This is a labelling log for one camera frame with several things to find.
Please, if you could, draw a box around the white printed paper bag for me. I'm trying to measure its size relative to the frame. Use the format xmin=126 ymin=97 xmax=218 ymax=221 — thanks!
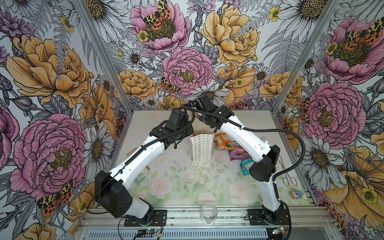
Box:
xmin=190 ymin=134 xmax=214 ymax=163

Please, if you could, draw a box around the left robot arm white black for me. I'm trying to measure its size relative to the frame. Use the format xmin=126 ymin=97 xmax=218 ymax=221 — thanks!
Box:
xmin=95 ymin=110 xmax=195 ymax=219

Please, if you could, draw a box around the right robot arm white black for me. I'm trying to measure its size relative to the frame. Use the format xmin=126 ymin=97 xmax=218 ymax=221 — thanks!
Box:
xmin=187 ymin=95 xmax=283 ymax=221

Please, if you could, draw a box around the orange snack packet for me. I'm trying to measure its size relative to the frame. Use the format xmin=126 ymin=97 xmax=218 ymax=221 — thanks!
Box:
xmin=214 ymin=133 xmax=235 ymax=151

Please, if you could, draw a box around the pink purple snack packet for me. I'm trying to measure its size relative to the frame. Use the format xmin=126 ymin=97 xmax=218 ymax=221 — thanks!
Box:
xmin=229 ymin=141 xmax=251 ymax=161

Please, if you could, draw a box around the teal snack packet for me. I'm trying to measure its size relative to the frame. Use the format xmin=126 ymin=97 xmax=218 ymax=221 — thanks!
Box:
xmin=240 ymin=158 xmax=255 ymax=176

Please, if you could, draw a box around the clear glass bowl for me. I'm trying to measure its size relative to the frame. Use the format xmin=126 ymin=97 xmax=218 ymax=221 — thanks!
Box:
xmin=200 ymin=202 xmax=218 ymax=226

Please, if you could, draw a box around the small colourful toy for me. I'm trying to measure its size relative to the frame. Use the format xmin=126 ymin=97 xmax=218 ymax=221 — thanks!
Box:
xmin=291 ymin=190 xmax=303 ymax=200

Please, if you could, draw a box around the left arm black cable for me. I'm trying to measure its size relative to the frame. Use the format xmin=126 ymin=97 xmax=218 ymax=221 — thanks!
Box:
xmin=86 ymin=105 xmax=196 ymax=215

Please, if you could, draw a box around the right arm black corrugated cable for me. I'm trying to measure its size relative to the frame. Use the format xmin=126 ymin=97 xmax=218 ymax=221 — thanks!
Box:
xmin=181 ymin=103 xmax=306 ymax=182

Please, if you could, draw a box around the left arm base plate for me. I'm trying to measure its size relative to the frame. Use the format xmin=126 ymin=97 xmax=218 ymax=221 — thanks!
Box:
xmin=124 ymin=210 xmax=168 ymax=227

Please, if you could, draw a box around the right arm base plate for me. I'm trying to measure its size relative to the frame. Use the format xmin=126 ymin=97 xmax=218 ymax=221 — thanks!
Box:
xmin=244 ymin=209 xmax=291 ymax=226

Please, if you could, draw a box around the aluminium front rail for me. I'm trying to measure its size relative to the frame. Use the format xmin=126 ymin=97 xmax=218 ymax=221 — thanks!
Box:
xmin=75 ymin=206 xmax=342 ymax=240

